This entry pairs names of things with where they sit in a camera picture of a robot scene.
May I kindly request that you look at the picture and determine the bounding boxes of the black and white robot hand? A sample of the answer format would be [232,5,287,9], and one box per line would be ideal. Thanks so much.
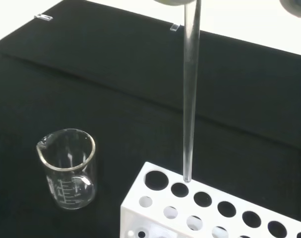
[154,0,301,19]

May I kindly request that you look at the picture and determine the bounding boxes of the white test tube rack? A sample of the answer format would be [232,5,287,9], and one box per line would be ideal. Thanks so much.
[120,161,301,238]

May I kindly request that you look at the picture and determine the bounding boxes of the black bench cloth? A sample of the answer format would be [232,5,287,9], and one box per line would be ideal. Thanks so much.
[0,0,301,238]

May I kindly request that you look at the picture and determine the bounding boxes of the clear glass beaker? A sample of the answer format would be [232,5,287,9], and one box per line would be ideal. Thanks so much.
[36,128,97,210]

